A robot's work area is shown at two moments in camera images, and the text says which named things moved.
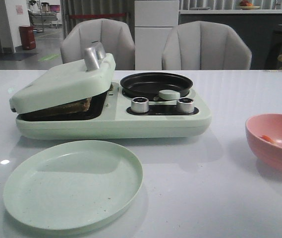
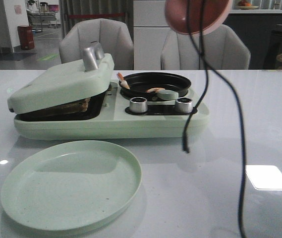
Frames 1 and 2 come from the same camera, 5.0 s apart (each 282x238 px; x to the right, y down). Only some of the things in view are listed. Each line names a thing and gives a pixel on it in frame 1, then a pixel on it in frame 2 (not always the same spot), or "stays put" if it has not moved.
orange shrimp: x=267 y=137 to x=123 y=82
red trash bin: x=28 y=37 stays put
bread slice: x=81 y=105 stays put
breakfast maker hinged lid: x=67 y=80 stays put
